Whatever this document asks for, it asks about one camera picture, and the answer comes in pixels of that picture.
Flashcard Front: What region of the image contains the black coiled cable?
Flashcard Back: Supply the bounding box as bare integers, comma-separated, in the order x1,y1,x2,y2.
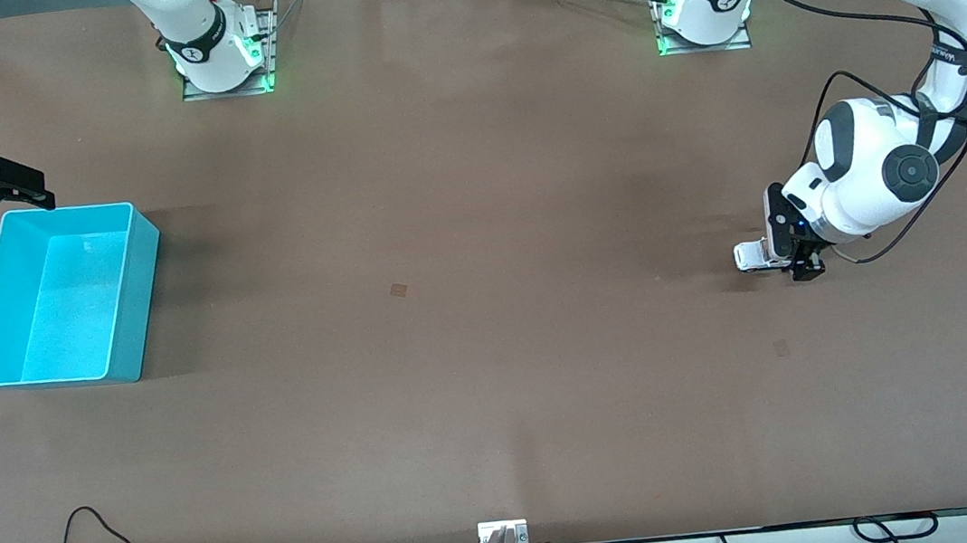
851,509,942,543

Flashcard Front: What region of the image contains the long black looping cable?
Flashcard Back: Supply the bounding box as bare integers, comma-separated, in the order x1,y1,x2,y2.
744,0,967,275

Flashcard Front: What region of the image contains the teal plastic bin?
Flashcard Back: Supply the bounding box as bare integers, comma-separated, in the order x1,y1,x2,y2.
0,194,178,398

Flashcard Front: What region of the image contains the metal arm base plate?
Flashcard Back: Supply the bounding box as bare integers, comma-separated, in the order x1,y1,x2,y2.
653,0,753,59
173,0,282,103

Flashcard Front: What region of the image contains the white jeep toy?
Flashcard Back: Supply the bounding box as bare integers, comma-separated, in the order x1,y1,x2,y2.
733,236,792,274

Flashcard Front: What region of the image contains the silver camera mount bracket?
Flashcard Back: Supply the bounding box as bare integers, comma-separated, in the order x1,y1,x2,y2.
477,517,531,543

